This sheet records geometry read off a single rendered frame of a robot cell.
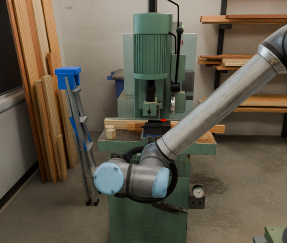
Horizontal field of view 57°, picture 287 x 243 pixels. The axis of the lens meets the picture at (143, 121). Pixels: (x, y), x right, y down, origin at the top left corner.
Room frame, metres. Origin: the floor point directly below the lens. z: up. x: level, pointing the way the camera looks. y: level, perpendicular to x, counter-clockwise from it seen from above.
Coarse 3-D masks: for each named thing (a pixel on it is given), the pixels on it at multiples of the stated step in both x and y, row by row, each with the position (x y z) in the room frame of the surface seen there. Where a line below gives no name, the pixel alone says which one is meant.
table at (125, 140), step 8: (104, 136) 1.31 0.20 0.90; (120, 136) 1.30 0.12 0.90; (128, 136) 1.30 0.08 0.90; (136, 136) 1.30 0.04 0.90; (104, 144) 1.25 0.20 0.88; (112, 144) 1.25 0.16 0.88; (120, 144) 1.24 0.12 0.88; (128, 144) 1.24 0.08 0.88; (136, 144) 1.24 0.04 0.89; (192, 144) 1.22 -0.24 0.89; (200, 144) 1.21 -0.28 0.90; (208, 144) 1.21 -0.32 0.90; (216, 144) 1.21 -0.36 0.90; (184, 152) 1.22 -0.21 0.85; (192, 152) 1.22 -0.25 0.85; (200, 152) 1.21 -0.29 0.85; (208, 152) 1.21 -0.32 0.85; (136, 160) 1.15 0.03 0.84
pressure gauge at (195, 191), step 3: (195, 186) 1.17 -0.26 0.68; (198, 186) 1.16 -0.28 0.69; (201, 186) 1.16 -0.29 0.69; (192, 189) 1.17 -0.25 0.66; (195, 189) 1.15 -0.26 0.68; (198, 189) 1.15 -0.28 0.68; (201, 189) 1.15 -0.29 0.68; (204, 189) 1.16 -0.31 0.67; (195, 192) 1.15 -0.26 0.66; (201, 192) 1.15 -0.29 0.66; (204, 192) 1.15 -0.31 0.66; (195, 195) 1.15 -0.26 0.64; (198, 195) 1.15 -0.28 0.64; (201, 195) 1.15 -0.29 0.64; (198, 198) 1.17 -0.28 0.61
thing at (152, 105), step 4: (144, 100) 1.41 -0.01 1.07; (156, 100) 1.41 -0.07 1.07; (144, 104) 1.35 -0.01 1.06; (148, 104) 1.35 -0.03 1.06; (152, 104) 1.35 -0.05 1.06; (156, 104) 1.35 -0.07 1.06; (144, 108) 1.35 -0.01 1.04; (148, 108) 1.35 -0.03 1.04; (152, 108) 1.35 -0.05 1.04; (156, 108) 1.35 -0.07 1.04; (144, 112) 1.35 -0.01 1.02; (152, 112) 1.35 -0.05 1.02; (156, 112) 1.35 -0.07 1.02
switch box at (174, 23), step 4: (172, 24) 1.66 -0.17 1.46; (176, 24) 1.66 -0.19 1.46; (180, 24) 1.66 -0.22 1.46; (172, 28) 1.66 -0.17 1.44; (176, 28) 1.66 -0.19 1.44; (172, 32) 1.66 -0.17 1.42; (176, 32) 1.66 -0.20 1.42; (172, 36) 1.66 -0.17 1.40; (176, 36) 1.66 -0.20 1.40; (172, 40) 1.66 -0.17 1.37; (176, 40) 1.66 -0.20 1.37; (172, 44) 1.66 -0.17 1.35; (176, 44) 1.66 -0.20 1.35; (172, 48) 1.66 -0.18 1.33; (180, 48) 1.65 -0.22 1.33
